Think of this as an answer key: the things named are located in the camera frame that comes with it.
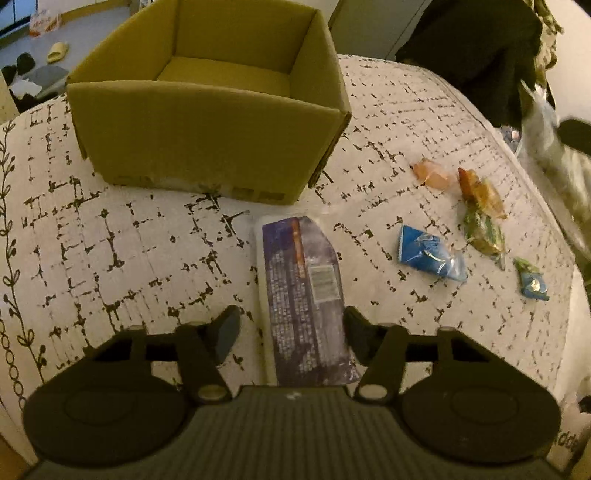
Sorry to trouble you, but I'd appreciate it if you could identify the chair with dark clothes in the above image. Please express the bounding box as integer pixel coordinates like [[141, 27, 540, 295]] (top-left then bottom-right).
[[394, 0, 544, 128]]

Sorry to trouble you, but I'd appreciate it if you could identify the brown orange snack packet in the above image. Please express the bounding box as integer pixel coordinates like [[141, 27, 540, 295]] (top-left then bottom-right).
[[458, 167, 508, 219]]

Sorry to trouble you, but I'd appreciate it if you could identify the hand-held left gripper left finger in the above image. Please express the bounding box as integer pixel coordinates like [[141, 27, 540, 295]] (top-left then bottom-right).
[[90, 305, 243, 403]]

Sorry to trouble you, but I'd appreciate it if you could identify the grey door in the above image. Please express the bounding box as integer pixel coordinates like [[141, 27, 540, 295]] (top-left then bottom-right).
[[328, 0, 432, 61]]

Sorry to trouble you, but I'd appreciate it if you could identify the cream printed clothing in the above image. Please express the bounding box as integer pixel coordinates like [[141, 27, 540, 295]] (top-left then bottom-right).
[[549, 392, 591, 480]]

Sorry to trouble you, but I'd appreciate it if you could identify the red white plastic bag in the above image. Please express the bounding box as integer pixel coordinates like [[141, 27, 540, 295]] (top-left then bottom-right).
[[30, 11, 64, 37]]

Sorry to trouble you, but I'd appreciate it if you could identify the camouflage patterned garment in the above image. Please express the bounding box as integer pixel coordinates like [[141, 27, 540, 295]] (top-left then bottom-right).
[[536, 0, 565, 70]]

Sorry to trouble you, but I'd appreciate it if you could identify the pile of dark clothes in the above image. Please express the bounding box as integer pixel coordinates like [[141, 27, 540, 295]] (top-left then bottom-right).
[[2, 53, 68, 101]]

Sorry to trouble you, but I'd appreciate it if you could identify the green gold snack packet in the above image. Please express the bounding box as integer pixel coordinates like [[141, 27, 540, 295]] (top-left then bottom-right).
[[463, 209, 507, 270]]

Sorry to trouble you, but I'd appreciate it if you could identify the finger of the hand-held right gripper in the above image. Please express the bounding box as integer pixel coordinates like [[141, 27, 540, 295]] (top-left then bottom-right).
[[558, 119, 591, 152]]

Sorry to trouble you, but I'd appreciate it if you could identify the cardboard box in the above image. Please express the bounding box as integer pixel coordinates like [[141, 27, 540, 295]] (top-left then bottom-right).
[[66, 0, 352, 205]]

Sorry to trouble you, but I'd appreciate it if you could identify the clear plastic snack packet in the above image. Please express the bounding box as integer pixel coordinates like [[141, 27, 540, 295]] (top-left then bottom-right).
[[519, 80, 591, 243]]

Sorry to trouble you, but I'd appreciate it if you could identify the white purple snack packet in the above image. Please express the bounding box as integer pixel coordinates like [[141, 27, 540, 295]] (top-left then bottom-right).
[[253, 213, 362, 387]]

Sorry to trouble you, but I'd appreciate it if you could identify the small blue green snack packet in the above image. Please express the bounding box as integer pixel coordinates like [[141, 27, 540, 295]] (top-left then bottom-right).
[[513, 257, 550, 302]]

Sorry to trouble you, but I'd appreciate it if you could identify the pink orange snack packet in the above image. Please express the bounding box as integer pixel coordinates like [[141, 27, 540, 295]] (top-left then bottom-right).
[[412, 159, 456, 191]]

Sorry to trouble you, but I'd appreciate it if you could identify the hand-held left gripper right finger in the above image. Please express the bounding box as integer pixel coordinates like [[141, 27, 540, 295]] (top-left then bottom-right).
[[344, 305, 496, 403]]

